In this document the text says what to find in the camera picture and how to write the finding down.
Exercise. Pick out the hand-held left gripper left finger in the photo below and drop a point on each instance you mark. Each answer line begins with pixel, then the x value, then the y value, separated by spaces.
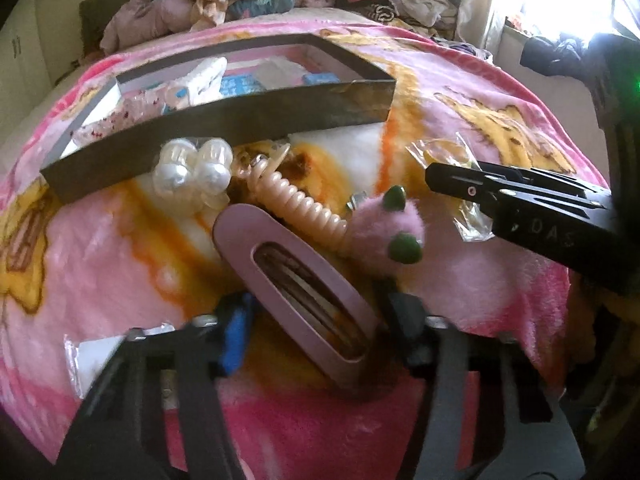
pixel 235 330

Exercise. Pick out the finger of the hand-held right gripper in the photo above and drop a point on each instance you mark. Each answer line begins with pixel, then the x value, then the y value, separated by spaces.
pixel 540 205
pixel 450 177

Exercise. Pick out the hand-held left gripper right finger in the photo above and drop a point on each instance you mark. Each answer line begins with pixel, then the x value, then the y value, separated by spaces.
pixel 407 330

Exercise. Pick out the clear bag with yellow rings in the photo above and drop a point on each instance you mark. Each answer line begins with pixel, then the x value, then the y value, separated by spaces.
pixel 440 152

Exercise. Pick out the pink oval snap hair clip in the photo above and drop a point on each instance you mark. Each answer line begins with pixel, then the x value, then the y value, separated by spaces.
pixel 235 230

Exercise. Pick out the shallow grey cardboard box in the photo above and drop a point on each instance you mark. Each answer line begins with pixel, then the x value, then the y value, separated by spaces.
pixel 200 135

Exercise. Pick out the pink plush green-dotted hair clip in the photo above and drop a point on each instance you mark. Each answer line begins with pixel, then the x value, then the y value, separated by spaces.
pixel 380 235

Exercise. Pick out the purple and white laundry pile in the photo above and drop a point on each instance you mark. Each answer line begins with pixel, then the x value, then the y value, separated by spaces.
pixel 465 47

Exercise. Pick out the pink printed blanket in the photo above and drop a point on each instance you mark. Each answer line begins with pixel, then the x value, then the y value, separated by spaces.
pixel 125 240

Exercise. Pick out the earrings card in plastic sleeve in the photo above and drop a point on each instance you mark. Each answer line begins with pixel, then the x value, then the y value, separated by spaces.
pixel 95 355

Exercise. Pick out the dark clothes pile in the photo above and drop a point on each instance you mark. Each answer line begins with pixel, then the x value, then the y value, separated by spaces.
pixel 550 55

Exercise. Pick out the pearl white hair clip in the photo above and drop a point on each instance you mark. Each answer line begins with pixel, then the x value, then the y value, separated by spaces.
pixel 175 175

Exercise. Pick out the cream curtain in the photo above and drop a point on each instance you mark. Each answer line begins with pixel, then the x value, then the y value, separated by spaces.
pixel 480 10

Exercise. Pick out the teal printed card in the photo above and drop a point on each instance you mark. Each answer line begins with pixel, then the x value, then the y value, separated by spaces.
pixel 240 85

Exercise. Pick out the lavender plush blanket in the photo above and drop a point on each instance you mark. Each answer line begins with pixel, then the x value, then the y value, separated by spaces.
pixel 145 17

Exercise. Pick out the cream wardrobe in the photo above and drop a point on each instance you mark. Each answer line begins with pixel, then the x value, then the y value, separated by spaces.
pixel 20 60

